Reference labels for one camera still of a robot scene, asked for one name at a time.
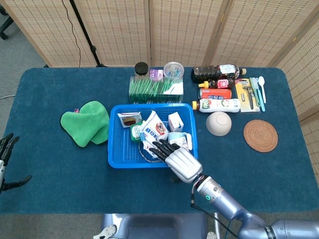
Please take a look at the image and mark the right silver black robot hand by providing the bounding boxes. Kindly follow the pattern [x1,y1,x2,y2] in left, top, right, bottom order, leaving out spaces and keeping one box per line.
[149,139,203,184]

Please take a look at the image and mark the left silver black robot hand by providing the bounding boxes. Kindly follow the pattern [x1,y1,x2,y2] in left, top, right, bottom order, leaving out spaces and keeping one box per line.
[0,133,33,194]

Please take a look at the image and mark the small white carton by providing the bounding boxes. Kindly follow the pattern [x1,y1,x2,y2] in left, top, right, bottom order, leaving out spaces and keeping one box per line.
[167,112,184,132]

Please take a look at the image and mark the blue plastic perforated basket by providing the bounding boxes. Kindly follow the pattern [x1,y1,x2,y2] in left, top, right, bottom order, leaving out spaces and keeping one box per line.
[107,103,199,169]

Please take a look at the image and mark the purple fruit drink carton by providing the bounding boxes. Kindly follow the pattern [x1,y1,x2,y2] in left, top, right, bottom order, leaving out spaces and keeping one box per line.
[167,131,193,151]

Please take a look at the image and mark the white sugar bag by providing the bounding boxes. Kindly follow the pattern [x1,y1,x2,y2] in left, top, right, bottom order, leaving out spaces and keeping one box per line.
[139,110,170,159]

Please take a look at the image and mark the beige upturned bowl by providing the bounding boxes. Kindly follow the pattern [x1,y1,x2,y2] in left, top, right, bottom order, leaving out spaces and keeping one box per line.
[205,111,232,136]

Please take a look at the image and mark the yellow lid green jar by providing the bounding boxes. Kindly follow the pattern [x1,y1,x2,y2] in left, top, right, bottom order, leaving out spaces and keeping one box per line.
[129,120,147,142]

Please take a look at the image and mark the blue-grey robot torso base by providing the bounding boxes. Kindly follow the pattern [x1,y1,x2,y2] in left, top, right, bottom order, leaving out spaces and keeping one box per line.
[93,213,220,239]

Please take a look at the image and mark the burger picture snack packet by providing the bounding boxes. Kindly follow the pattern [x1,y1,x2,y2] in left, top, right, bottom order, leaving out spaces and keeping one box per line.
[117,112,142,129]

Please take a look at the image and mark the silver metal stand leg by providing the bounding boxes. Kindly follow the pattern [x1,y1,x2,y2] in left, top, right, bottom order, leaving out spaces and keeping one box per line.
[213,213,221,239]

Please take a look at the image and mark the white bottle yellow cap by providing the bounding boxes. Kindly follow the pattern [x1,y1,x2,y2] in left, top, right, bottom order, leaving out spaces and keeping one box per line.
[191,98,241,114]

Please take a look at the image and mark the clear box of green sachets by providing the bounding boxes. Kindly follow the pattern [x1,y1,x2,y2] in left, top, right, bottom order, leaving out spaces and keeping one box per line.
[129,76,184,104]

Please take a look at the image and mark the green microfiber cloth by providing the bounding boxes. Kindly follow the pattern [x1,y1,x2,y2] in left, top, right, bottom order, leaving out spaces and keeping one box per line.
[60,100,110,148]

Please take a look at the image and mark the round woven rattan coaster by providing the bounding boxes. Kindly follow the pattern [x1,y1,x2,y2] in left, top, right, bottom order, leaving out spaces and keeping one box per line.
[243,119,279,153]

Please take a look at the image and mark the small dark bottle yellow cap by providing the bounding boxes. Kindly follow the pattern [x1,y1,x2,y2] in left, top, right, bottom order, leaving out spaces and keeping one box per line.
[198,79,235,90]

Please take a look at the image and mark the small purple card box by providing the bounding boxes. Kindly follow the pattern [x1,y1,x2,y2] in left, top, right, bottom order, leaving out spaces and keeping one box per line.
[149,68,164,82]

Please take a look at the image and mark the razor blister card package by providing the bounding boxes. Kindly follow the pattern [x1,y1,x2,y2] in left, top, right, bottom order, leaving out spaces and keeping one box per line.
[234,78,261,113]

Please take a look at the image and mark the large dark tea bottle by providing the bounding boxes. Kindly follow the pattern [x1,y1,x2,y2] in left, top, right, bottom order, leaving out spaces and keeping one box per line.
[191,64,248,84]

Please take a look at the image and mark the clear tub of clips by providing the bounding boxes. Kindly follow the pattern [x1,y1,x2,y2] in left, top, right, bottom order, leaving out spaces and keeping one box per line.
[163,61,185,80]

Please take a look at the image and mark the light blue plastic utensil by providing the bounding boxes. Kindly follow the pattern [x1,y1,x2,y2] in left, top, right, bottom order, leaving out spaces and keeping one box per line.
[256,87,266,112]

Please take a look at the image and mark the black lid glass jar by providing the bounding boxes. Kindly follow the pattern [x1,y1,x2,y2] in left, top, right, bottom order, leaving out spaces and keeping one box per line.
[134,62,150,77]

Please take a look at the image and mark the teal toothbrush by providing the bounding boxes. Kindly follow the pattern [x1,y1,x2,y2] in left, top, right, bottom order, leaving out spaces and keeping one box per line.
[250,77,262,107]

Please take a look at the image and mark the white plastic spoon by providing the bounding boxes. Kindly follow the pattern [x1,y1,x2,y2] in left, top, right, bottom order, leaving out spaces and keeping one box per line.
[258,76,267,104]

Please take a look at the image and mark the black furniture piece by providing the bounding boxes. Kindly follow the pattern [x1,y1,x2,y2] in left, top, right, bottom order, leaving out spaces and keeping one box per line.
[0,4,14,40]

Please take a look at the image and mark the bamboo folding screen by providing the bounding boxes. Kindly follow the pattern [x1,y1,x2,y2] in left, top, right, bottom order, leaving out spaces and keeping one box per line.
[0,0,319,180]

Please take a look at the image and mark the black tripod stand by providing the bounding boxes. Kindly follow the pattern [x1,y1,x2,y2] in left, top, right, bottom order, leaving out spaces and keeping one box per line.
[69,0,108,68]

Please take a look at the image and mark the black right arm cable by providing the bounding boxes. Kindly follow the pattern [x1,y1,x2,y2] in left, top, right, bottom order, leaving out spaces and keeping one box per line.
[190,184,240,239]

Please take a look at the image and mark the thin black hanging cable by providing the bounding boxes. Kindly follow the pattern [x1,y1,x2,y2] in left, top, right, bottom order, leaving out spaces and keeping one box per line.
[61,0,82,67]

